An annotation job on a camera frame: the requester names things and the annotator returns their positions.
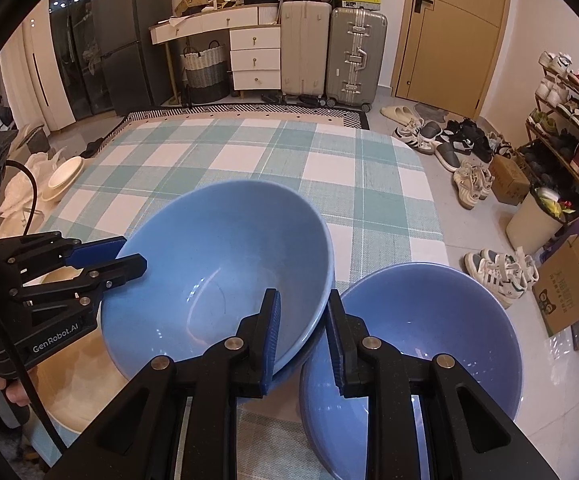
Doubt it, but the woven laundry basket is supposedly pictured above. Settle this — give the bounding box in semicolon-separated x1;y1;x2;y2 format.
181;40;230;104

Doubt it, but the dark grey refrigerator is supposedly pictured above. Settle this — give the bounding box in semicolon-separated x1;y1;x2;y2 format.
91;0;174;116

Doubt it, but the tan wooden door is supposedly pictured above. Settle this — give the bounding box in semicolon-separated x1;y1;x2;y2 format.
391;0;510;119

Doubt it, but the white small bowl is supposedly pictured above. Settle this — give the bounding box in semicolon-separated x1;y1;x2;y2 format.
48;156;84;192

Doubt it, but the blue bowl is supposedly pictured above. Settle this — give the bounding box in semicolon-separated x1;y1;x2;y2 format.
230;252;335;390
298;261;525;480
101;180;334;379

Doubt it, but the teal plaid tablecloth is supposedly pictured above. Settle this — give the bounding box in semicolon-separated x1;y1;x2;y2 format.
38;118;448;479

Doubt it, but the shoe rack with shoes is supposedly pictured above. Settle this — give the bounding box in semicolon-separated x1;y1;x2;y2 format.
517;51;579;195

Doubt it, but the patterned floor rug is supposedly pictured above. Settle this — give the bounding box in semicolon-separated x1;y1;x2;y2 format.
80;103;370;158

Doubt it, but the cardboard box with cat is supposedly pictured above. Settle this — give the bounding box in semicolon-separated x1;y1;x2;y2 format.
532;235;579;336

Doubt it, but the white trash bin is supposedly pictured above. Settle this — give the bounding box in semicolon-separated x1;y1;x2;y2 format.
505;186;567;254

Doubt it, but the cream bowl under white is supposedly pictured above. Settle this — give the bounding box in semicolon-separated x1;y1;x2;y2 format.
41;156;84;203

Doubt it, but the white vanity desk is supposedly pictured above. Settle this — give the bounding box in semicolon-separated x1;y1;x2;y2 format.
150;3;281;92

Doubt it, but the beige suitcase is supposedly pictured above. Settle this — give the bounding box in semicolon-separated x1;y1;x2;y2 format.
280;1;332;100

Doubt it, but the small brown cardboard box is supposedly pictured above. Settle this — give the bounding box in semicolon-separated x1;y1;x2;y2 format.
489;155;530;206

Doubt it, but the large cream plate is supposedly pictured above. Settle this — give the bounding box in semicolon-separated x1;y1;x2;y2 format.
37;328;128;434

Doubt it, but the white sneaker pair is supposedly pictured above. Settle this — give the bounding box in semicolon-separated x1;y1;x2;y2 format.
463;246;539;309

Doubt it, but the silver suitcase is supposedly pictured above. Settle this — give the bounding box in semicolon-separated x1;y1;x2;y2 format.
325;8;388;112

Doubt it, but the white plastic bag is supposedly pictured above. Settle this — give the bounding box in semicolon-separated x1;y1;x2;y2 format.
0;148;66;233

